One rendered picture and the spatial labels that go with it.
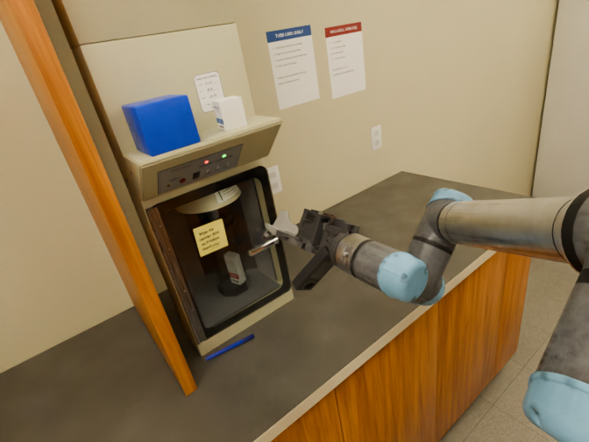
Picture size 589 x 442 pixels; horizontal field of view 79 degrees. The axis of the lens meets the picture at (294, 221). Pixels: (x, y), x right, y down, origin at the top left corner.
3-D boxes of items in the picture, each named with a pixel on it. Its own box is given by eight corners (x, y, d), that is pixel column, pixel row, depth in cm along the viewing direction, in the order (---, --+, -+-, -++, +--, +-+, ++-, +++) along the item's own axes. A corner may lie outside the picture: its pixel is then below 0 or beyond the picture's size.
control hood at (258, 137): (138, 200, 77) (121, 154, 72) (264, 154, 92) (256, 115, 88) (155, 213, 68) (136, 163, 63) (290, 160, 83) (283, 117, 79)
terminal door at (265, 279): (199, 342, 95) (146, 207, 78) (291, 288, 110) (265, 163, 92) (200, 344, 95) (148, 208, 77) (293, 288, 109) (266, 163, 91)
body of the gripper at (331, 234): (326, 212, 79) (367, 228, 70) (315, 249, 80) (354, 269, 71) (301, 207, 74) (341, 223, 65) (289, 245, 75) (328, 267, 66)
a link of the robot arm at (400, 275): (419, 310, 60) (393, 301, 54) (369, 284, 68) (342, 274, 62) (438, 267, 60) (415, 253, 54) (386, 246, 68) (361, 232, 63)
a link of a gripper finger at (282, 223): (271, 204, 80) (307, 216, 77) (264, 229, 81) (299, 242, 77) (264, 203, 78) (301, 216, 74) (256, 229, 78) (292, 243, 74)
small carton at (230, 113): (218, 128, 80) (211, 100, 77) (239, 123, 82) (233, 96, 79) (225, 131, 76) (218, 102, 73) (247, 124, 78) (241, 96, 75)
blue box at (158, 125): (137, 151, 73) (120, 105, 69) (182, 137, 78) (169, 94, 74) (152, 157, 65) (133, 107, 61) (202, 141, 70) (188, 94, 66)
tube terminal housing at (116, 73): (170, 314, 116) (62, 56, 82) (253, 268, 132) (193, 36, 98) (201, 357, 97) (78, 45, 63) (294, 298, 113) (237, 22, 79)
